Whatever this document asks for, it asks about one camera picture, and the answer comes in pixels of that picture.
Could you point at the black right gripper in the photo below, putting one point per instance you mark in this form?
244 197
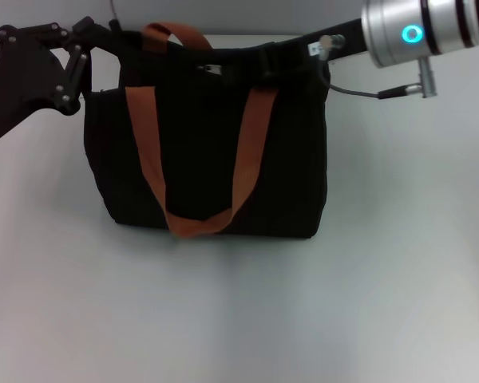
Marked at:
343 40

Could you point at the silver zipper pull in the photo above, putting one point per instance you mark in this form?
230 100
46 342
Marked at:
212 69

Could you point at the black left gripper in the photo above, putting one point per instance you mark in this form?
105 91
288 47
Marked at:
16 80

